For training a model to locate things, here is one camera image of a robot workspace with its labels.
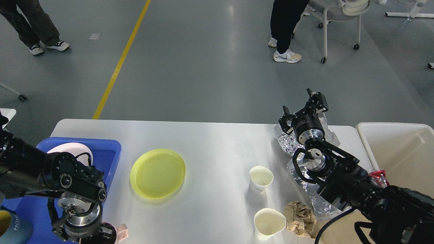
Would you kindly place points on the upper white paper cup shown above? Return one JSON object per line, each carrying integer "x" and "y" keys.
{"x": 260, "y": 178}

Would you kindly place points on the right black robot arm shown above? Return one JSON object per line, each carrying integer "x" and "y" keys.
{"x": 396, "y": 215}

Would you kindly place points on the lower white paper cup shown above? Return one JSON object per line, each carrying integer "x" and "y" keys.
{"x": 268, "y": 222}

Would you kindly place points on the white side table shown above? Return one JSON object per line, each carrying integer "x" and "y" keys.
{"x": 6, "y": 115}

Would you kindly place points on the pink mug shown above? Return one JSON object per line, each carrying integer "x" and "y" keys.
{"x": 109, "y": 234}

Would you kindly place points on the white table frame base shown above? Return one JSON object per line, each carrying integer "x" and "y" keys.
{"x": 414, "y": 12}

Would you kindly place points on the red crumpled wrapper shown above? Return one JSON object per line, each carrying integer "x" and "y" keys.
{"x": 379, "y": 178}

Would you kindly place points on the white plastic bin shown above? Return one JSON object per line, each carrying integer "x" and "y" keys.
{"x": 404, "y": 150}

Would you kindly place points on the blue plastic tray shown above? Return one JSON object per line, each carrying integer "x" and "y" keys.
{"x": 106, "y": 154}

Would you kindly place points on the yellow plastic plate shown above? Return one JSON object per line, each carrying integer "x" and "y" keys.
{"x": 157, "y": 174}

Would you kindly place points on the person in dark trousers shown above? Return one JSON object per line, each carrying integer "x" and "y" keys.
{"x": 33, "y": 25}

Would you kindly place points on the dark teal mug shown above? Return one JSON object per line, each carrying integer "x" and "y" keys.
{"x": 13, "y": 229}

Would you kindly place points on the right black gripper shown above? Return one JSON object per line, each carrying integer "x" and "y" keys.
{"x": 308, "y": 126}

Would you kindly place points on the white paper cup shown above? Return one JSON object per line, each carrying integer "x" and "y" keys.
{"x": 260, "y": 178}
{"x": 268, "y": 222}

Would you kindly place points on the crumpled aluminium foil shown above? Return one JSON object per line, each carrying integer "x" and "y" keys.
{"x": 289, "y": 144}

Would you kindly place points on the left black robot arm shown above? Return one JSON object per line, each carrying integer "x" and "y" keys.
{"x": 76, "y": 192}

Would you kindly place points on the pink plate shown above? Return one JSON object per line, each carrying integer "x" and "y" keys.
{"x": 80, "y": 151}

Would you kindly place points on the person in black trousers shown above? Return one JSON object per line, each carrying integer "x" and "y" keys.
{"x": 285, "y": 15}

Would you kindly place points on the crumpled brown paper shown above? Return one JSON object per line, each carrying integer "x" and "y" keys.
{"x": 300, "y": 219}

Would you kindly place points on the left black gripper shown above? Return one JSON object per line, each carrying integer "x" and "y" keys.
{"x": 83, "y": 228}

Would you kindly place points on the white wheeled chair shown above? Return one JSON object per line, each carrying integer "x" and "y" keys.
{"x": 328, "y": 11}

